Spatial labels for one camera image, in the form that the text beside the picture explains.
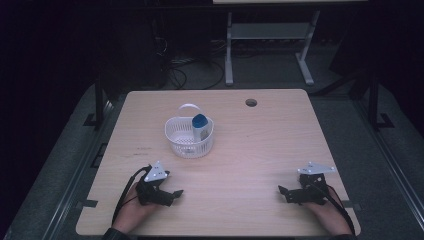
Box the black metal stand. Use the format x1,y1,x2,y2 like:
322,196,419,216
83,74,108,130
366,68,395,132

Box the aluminium floor rail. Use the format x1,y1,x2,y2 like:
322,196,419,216
352,98,424,231
41,99,129,240

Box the black floor cables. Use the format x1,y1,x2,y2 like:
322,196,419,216
164,36,226,91

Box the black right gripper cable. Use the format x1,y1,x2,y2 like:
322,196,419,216
313,183,356,236

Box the person's left hand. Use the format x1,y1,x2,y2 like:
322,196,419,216
112,184,158,234

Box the grey metal desk frame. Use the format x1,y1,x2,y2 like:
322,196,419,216
213,0,368,87

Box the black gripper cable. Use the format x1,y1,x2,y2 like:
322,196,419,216
313,183,356,236
111,164,153,226

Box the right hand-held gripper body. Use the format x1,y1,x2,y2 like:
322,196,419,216
297,161,336,206

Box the white plastic basket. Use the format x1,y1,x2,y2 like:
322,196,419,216
164,103,215,159

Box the dark computer tower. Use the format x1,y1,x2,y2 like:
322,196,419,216
101,6,169,93

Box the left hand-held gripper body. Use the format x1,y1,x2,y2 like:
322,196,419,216
135,161,174,207

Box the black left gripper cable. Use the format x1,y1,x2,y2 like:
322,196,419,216
111,164,153,226

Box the white and blue shampoo bottle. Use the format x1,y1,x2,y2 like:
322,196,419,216
191,113,210,143

